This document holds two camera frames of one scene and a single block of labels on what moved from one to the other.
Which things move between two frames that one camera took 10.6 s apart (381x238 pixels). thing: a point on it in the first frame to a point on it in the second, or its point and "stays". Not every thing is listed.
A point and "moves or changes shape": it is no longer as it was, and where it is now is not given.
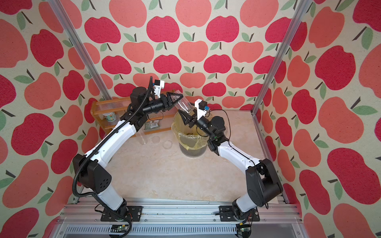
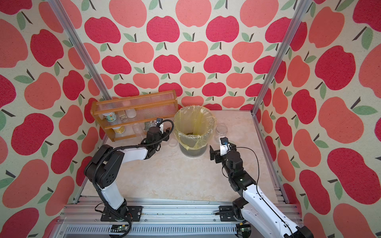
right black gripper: [191, 119] to [215, 153]
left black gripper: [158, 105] to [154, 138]
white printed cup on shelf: [110, 117] stays
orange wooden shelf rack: [108, 112] stays
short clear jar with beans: [184, 104] moves or changes shape
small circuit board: [119, 228] stays
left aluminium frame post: [80, 49] stays
